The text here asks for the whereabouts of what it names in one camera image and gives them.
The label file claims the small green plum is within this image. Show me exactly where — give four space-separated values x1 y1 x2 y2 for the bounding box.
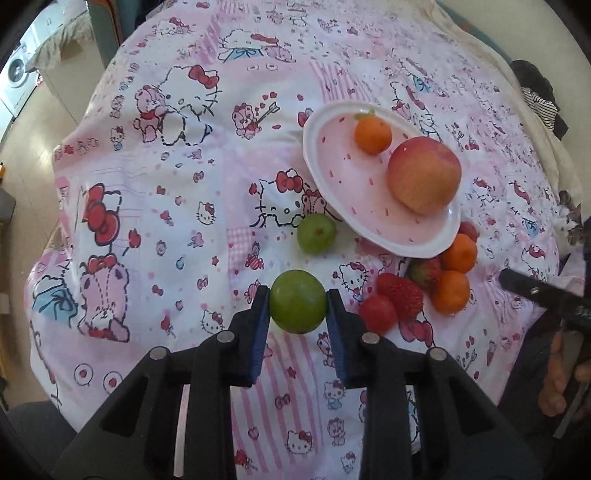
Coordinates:
296 212 337 256

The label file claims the white pink-speckled plate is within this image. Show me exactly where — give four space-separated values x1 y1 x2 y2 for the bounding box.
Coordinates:
302 102 462 258

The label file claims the person's right hand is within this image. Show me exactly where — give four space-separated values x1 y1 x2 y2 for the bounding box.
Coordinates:
538 330 568 418

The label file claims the teal orange sofa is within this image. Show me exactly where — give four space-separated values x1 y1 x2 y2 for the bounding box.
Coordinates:
90 0 139 65

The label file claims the white washing machine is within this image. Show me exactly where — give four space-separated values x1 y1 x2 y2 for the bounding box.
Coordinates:
0 44 41 118

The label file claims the pink cartoon printed blanket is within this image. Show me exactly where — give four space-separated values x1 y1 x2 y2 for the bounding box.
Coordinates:
23 0 573 480

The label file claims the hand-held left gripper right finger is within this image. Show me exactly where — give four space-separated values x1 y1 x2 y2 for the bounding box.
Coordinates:
325 288 546 480

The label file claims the striped black white garment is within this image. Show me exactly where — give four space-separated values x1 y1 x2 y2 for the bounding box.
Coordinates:
524 90 560 134

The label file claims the red yellow apple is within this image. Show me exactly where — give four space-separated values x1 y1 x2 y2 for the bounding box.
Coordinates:
387 136 462 216

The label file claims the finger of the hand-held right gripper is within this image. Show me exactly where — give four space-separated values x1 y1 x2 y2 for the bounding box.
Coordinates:
499 268 591 324

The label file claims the beige ruffled cloth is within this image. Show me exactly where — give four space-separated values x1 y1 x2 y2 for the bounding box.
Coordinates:
31 18 93 70

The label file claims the small orange with green stem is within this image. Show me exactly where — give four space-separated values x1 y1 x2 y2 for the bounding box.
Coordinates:
354 109 393 156

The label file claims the cream floral blanket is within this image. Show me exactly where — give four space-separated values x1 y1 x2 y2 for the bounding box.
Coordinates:
431 7 583 204

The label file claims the large red strawberry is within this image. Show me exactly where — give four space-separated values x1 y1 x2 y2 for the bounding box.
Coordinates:
376 272 424 322

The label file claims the orange mandarin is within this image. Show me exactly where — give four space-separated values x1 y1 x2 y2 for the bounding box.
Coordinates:
440 233 478 273
431 270 471 313

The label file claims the large green plum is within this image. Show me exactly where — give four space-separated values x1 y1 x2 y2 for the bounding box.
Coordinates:
269 271 328 335

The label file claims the tabby cat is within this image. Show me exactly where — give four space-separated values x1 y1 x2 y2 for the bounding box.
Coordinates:
554 189 586 246

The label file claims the grey waste bin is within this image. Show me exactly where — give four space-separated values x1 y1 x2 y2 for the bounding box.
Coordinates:
0 187 17 227

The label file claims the red strawberry with green leaves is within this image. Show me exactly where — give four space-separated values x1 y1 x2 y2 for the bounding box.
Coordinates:
409 257 445 289

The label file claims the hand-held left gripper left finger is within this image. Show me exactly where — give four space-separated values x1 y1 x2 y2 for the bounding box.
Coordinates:
51 285 273 480

